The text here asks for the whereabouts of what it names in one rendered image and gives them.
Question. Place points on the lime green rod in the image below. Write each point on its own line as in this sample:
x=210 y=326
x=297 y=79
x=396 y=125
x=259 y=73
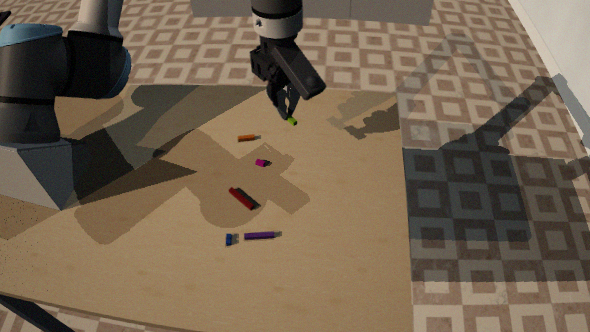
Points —
x=291 y=120

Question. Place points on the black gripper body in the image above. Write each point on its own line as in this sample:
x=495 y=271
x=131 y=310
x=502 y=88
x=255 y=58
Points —
x=263 y=63

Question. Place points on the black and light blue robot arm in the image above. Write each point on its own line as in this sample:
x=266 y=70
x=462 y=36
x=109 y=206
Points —
x=37 y=63

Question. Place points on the purple rod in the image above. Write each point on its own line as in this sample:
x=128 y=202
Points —
x=258 y=235

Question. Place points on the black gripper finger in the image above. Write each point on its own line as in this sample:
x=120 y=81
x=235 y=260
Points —
x=277 y=95
x=293 y=97

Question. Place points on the orange rod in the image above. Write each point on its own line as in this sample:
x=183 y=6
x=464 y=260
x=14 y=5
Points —
x=246 y=138

